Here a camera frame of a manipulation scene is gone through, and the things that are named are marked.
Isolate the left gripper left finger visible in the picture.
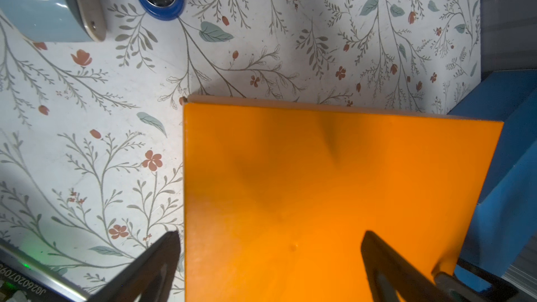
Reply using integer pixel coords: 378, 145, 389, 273
89, 232, 181, 301

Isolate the floral table mat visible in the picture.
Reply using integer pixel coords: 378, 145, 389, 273
1, 0, 481, 292

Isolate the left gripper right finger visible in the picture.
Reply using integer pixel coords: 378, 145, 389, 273
361, 231, 452, 301

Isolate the orange shoebox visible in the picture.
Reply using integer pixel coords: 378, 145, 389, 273
183, 95, 503, 301

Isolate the blue shoebox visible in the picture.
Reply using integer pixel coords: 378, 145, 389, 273
450, 70, 536, 277

